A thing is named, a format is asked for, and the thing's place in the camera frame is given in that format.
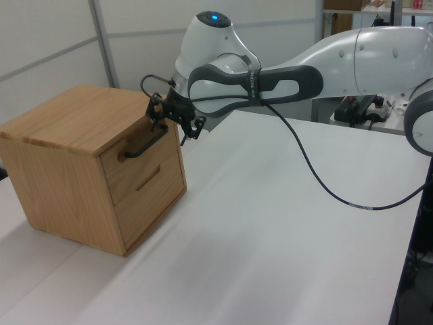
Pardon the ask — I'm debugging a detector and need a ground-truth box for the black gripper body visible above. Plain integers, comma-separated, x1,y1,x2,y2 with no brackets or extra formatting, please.
161,95,196,123

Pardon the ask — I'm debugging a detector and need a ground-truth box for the wooden drawer with black handle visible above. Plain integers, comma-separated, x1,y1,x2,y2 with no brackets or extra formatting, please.
99,101,181,206

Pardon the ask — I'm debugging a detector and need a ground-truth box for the wooden drawer cabinet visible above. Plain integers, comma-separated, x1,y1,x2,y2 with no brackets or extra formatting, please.
0,84,188,259

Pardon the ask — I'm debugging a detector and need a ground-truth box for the black power unit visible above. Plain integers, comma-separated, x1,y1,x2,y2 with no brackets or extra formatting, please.
334,96,371,127

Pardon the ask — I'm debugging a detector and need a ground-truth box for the small cardboard box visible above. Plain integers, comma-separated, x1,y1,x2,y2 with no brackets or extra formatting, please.
329,14,353,37

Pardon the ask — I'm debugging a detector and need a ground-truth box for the grey emergency stop button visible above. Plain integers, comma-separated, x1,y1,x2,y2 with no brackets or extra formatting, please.
367,95,390,123

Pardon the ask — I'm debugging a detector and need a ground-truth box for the flat cardboard box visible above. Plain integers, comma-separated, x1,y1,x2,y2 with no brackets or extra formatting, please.
323,0,363,12

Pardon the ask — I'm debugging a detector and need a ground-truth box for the black cable strap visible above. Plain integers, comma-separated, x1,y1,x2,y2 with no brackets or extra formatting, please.
245,67,268,106

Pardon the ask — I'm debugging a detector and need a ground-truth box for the wooden drawer without handle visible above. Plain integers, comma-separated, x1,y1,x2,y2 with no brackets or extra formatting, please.
113,148,188,255

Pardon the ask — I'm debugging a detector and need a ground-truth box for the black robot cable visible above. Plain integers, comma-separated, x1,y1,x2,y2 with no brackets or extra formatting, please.
140,74,426,211

